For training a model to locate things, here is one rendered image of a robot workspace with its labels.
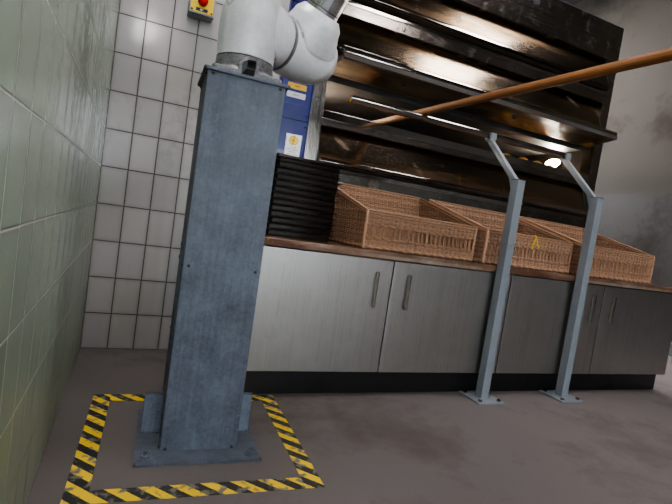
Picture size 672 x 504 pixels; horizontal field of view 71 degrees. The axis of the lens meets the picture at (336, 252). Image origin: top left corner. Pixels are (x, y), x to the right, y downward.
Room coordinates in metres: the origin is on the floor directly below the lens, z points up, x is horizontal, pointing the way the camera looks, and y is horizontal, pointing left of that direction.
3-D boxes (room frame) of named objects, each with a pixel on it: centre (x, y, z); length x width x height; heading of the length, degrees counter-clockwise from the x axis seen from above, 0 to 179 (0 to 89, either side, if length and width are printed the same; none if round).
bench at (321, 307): (2.33, -0.68, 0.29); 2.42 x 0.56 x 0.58; 114
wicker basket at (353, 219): (2.16, -0.24, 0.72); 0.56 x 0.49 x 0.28; 115
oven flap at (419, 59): (2.63, -0.66, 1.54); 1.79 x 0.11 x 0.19; 114
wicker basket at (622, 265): (2.64, -1.35, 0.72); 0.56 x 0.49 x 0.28; 115
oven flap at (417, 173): (2.63, -0.66, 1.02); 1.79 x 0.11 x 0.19; 114
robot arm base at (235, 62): (1.30, 0.32, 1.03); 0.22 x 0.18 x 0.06; 21
